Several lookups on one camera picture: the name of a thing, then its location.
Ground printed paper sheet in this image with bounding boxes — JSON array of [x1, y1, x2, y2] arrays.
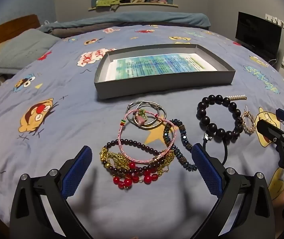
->
[[106, 53, 218, 81]]

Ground blue crystal bead bracelet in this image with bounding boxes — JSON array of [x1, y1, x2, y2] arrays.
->
[[163, 119, 198, 172]]

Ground thin silver bangles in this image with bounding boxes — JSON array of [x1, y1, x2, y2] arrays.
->
[[126, 101, 168, 130]]

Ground large black bead bracelet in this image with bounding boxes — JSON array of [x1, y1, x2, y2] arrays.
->
[[196, 95, 243, 140]]

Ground wooden headboard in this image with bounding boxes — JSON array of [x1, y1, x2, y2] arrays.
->
[[0, 14, 41, 53]]

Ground window sill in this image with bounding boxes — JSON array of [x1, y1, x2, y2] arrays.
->
[[88, 2, 178, 11]]

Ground black cord necklace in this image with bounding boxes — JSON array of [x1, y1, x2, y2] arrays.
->
[[202, 132, 230, 166]]

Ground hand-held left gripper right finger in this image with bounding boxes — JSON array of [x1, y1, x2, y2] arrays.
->
[[191, 143, 275, 239]]

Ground gold chain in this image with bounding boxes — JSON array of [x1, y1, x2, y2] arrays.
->
[[99, 147, 176, 177]]

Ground cartoon printed blue quilt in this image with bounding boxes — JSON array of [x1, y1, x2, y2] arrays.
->
[[0, 25, 284, 239]]

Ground black monitor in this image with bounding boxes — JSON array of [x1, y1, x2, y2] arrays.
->
[[235, 11, 282, 60]]

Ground straight pearl hair clip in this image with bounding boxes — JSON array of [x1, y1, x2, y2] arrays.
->
[[226, 94, 247, 102]]

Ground teal blanket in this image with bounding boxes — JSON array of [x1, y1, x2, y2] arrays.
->
[[38, 11, 211, 39]]

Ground grey green pillow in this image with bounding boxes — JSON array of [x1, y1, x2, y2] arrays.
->
[[0, 28, 60, 74]]

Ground pink cord bracelet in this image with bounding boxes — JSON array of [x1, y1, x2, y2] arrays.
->
[[118, 110, 177, 165]]

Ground green plush toy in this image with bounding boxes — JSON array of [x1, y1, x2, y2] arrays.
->
[[96, 0, 130, 7]]

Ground shallow grey cardboard box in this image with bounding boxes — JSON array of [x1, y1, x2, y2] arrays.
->
[[94, 44, 236, 99]]

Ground grey blanket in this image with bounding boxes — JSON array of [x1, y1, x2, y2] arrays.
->
[[51, 22, 122, 38]]

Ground red bead bracelet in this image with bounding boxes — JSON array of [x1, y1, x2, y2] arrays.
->
[[112, 162, 158, 190]]

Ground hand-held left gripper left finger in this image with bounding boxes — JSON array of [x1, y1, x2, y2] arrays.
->
[[9, 145, 93, 239]]

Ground dark purple bead bracelet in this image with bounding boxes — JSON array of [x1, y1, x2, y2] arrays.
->
[[104, 139, 175, 178]]

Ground round gold pearl hair clip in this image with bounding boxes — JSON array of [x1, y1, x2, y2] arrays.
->
[[240, 105, 257, 135]]

